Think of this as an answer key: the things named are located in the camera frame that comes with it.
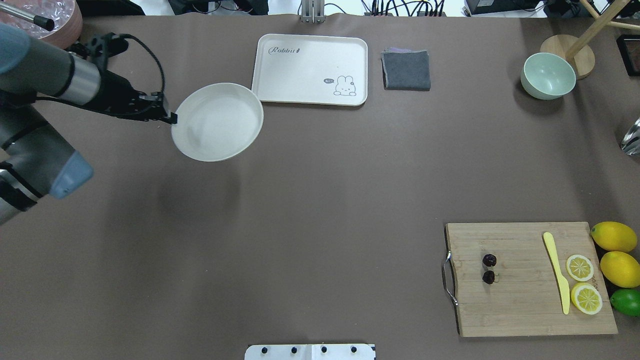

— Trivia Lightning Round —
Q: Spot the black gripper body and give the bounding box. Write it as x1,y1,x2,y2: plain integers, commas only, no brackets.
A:
75,33,167,122

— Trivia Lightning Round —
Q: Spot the white round plate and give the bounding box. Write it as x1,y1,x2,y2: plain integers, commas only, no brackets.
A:
171,82,265,162

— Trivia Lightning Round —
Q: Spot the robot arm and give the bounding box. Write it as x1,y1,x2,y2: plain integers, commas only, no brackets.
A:
0,23,178,224

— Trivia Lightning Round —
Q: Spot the cream rabbit tray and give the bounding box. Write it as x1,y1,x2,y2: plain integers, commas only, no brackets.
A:
251,33,369,107

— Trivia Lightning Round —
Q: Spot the dark red cherry upper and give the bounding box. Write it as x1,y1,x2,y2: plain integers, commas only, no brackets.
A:
482,253,498,268

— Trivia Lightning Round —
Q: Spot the dark red cherry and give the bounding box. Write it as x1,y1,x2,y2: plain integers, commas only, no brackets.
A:
482,253,498,268
482,269,499,285

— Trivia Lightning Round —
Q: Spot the dark red cherry lower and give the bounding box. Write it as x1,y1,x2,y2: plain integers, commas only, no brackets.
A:
482,269,499,285

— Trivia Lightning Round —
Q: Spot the pink bowl of ice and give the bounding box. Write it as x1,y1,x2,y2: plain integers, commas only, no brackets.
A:
0,0,83,49

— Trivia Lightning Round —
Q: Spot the grey folded cloth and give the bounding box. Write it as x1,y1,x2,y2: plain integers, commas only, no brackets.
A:
381,47,432,91

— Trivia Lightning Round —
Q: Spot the wooden cutting board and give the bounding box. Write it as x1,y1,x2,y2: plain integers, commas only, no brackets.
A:
445,222,618,338

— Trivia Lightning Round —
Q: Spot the mint green bowl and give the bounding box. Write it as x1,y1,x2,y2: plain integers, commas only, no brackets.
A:
519,52,578,100

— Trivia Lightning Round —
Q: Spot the yellow plastic knife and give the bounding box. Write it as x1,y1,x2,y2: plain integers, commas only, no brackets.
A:
542,231,571,315

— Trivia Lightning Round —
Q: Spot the wooden stand with base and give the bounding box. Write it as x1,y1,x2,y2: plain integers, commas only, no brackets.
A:
539,0,640,80

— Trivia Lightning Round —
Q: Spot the lemon slice upper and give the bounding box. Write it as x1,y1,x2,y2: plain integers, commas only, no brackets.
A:
566,254,594,282

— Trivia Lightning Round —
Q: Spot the lemon slice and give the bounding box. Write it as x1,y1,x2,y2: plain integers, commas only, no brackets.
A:
566,254,594,282
570,282,603,315

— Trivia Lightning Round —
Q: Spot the lemon slice lower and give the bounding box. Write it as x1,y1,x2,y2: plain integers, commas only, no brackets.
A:
570,282,603,315

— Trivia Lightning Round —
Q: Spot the shiny metal object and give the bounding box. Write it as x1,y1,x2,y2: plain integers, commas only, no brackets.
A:
620,118,640,157

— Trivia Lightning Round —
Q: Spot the whole lemon upper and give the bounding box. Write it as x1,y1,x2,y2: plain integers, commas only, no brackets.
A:
590,221,638,253

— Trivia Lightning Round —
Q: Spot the whole lemon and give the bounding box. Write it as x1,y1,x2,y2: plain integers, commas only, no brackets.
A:
599,251,640,289
590,221,638,253

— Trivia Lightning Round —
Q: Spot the black framed object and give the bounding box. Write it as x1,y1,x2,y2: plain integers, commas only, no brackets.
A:
615,34,640,76

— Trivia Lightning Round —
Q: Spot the whole lemon lower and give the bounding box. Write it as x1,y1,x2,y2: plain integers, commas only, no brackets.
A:
599,251,640,289

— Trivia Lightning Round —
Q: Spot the green lime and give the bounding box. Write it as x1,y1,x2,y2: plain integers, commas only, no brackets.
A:
609,288,640,317

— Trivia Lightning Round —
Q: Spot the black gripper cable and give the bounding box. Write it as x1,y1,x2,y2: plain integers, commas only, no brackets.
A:
116,33,166,95

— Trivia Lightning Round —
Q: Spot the metal scoop black handle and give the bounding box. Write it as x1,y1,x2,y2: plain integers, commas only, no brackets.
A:
0,2,55,31

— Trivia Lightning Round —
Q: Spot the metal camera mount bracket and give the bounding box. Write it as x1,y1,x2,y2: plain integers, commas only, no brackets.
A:
299,0,326,24

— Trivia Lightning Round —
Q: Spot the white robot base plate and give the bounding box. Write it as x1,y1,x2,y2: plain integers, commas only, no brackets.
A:
244,343,377,360

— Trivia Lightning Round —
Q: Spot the metal cutting board handle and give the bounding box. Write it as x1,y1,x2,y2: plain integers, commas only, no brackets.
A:
440,250,458,308

